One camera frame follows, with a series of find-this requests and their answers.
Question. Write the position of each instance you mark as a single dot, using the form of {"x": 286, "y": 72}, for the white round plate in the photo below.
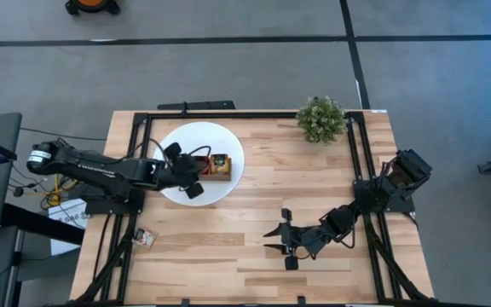
{"x": 220, "y": 136}

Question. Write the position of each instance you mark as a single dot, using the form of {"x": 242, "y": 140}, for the wooden tea box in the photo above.
{"x": 222, "y": 177}

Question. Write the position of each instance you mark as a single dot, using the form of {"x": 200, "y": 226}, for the orange and black round base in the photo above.
{"x": 92, "y": 3}

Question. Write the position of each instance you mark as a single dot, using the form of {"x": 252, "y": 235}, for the red tea bag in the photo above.
{"x": 205, "y": 166}

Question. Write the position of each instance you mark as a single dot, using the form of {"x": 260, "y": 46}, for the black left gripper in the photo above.
{"x": 183, "y": 168}

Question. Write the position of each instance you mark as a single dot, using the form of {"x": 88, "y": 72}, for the white sticker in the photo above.
{"x": 379, "y": 111}

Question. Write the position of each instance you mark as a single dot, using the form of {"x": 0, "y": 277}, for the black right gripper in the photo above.
{"x": 303, "y": 239}

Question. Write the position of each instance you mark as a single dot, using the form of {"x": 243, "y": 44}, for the green potted plant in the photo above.
{"x": 321, "y": 120}

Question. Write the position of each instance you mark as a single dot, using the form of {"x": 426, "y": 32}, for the black bar device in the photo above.
{"x": 203, "y": 105}

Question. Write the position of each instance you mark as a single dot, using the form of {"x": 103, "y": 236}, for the orange tea bag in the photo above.
{"x": 221, "y": 164}

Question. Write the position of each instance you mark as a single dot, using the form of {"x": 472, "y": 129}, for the beige and green tea bag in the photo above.
{"x": 145, "y": 238}

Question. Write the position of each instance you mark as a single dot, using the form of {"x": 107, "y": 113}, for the white printed box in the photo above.
{"x": 68, "y": 217}

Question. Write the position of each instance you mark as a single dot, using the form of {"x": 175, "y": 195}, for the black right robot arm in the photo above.
{"x": 373, "y": 196}

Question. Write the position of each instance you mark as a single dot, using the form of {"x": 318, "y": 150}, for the black table bracket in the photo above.
{"x": 301, "y": 300}
{"x": 185, "y": 301}

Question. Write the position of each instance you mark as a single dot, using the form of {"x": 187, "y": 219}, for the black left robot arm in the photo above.
{"x": 100, "y": 168}

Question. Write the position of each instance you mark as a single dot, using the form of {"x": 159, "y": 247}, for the black beam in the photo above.
{"x": 41, "y": 224}

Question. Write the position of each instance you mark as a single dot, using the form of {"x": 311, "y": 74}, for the black aluminium table frame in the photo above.
{"x": 245, "y": 115}

